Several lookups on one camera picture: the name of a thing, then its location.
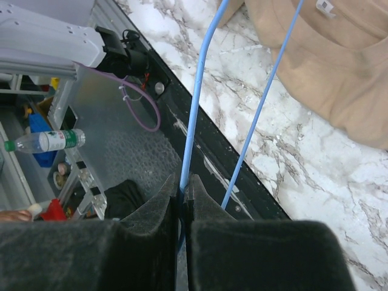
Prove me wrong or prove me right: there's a red object below table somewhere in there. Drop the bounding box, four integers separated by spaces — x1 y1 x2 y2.
39 199 67 221

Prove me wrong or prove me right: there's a black cloth on floor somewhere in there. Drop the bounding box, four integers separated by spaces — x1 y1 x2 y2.
104 179 146 219

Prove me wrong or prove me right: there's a blue cloth below table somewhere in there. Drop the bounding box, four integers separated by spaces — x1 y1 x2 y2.
28 113 57 168

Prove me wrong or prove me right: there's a blue wire hanger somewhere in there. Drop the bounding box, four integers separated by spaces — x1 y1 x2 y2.
179 0 304 209

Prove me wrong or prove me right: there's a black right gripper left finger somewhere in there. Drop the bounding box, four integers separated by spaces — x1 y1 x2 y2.
1 174 178 290

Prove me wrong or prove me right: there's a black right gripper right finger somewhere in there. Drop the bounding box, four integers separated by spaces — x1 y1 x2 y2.
184 175 355 290

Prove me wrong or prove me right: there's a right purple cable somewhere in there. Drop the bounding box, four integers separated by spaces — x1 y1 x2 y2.
72 60 161 133

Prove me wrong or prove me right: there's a clear plastic water bottle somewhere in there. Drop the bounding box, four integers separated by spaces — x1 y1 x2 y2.
4 129 85 154

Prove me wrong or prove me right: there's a beige t shirt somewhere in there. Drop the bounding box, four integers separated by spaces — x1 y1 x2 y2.
220 1 387 150

